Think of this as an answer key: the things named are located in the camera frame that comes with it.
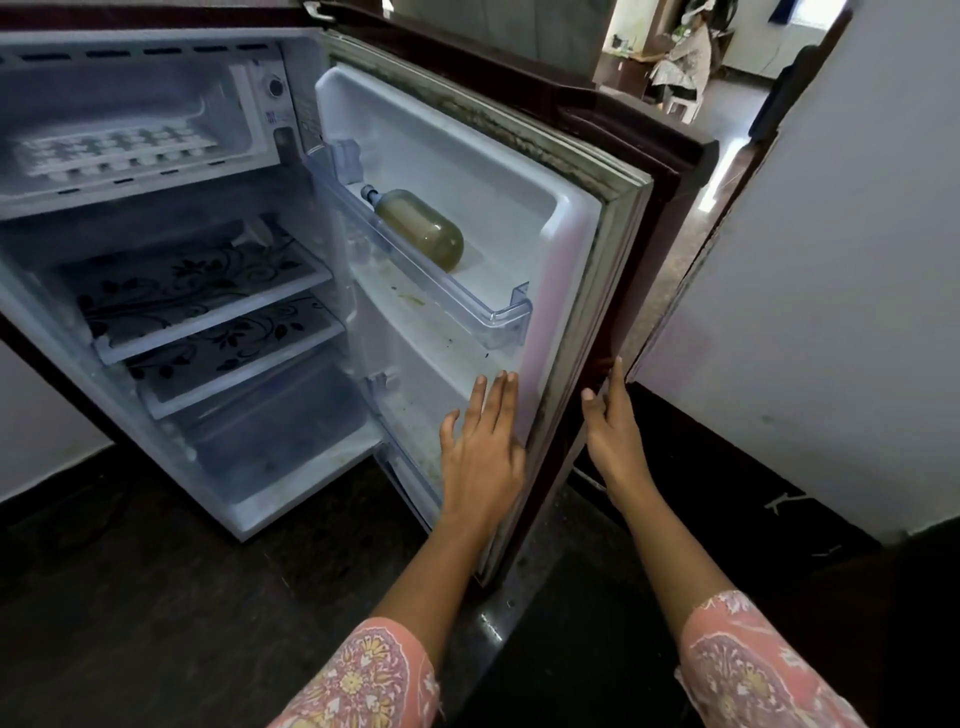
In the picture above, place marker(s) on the bottle of greenish liquid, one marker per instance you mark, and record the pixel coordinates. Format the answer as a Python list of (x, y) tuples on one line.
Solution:
[(424, 229)]

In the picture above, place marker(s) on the white plastic stool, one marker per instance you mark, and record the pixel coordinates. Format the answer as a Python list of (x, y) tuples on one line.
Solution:
[(682, 106)]

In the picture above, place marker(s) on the brown wooden table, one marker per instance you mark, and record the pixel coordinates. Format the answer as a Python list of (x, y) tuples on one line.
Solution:
[(622, 69)]

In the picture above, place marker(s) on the pink floral sleeve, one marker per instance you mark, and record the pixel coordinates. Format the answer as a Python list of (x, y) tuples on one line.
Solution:
[(360, 682), (757, 667)]

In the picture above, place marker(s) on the clear crisper drawer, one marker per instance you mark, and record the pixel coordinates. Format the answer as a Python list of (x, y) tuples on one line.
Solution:
[(277, 427)]

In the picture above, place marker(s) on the grey thermostat dial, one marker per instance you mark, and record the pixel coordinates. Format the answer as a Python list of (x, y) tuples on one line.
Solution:
[(275, 88)]

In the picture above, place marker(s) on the white ice tray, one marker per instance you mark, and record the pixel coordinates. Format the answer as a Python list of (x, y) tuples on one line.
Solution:
[(112, 150)]

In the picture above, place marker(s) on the floral glass fridge shelf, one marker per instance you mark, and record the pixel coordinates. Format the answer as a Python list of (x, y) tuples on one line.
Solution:
[(232, 345), (195, 285)]

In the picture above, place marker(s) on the person's right forearm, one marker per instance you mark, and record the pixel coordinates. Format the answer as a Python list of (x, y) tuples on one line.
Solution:
[(675, 555)]

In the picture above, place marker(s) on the person's right hand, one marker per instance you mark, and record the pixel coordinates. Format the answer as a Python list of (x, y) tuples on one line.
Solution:
[(615, 442)]

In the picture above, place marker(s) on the maroon Haier fridge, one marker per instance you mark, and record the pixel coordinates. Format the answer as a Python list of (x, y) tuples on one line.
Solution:
[(525, 247)]

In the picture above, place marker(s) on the person's left forearm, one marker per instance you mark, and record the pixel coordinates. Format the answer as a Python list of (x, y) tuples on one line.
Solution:
[(435, 585)]

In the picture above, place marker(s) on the person's left hand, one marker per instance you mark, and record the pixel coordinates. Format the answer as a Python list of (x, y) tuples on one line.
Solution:
[(484, 465)]

